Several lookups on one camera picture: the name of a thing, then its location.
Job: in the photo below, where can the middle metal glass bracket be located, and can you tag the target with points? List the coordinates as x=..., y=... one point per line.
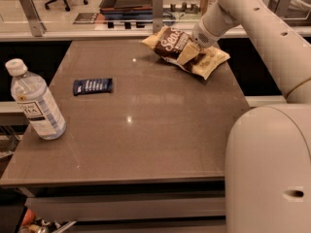
x=157, y=15

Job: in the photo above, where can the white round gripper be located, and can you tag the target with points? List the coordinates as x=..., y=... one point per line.
x=204, y=36

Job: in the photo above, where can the dark blue snack bar wrapper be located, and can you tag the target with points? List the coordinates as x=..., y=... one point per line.
x=90, y=86

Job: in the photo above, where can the clear blue-label plastic bottle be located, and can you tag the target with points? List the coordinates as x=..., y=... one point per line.
x=33, y=96

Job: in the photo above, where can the right metal glass bracket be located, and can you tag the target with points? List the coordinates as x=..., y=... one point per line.
x=282, y=7

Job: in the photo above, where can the brown and yellow chip bag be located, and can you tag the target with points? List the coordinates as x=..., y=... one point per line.
x=169, y=42

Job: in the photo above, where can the bin of colourful items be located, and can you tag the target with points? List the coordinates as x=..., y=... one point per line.
x=32, y=224

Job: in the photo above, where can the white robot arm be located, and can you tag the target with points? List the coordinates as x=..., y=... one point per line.
x=268, y=151

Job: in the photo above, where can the metal glass bracket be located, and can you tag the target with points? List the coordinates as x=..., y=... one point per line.
x=37, y=27
x=282, y=7
x=157, y=15

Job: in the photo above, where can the grey drawer cabinet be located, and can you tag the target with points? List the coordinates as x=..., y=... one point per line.
x=132, y=206

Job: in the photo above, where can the left metal glass bracket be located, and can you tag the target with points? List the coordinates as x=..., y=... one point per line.
x=37, y=27

